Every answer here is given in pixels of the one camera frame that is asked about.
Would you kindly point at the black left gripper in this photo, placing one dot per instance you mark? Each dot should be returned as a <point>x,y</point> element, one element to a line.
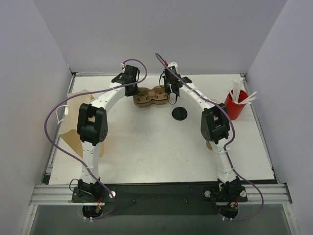
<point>132,89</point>

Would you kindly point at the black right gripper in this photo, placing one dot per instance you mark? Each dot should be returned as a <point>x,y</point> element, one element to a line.
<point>171,87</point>

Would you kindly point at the brown pulp cup carrier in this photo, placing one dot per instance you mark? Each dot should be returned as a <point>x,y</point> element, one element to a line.
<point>149,103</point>
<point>146,94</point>

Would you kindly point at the brown paper coffee cup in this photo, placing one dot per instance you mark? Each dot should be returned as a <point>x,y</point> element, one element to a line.
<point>208,145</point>

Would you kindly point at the brown paper bag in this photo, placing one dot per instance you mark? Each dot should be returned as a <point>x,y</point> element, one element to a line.
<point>68,129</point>

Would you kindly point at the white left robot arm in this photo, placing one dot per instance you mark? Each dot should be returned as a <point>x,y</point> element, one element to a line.
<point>92,127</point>

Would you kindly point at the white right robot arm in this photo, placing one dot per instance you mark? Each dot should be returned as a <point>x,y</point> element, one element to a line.
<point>214,128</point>

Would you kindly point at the black plastic lid stack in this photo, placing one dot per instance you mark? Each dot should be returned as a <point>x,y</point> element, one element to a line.
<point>179,113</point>

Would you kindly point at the stacked brown paper cups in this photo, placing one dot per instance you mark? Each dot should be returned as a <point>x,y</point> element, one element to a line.
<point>215,101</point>

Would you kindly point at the white wrapped straws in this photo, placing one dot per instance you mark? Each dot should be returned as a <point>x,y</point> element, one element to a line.
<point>236,90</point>

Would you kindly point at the red straw holder cup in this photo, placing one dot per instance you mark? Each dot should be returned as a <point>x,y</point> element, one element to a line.
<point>233,110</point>

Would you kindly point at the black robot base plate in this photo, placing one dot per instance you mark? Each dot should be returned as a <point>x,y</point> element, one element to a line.
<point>110,205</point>

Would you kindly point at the aluminium rail frame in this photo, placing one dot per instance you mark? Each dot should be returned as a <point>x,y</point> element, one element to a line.
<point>269,193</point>

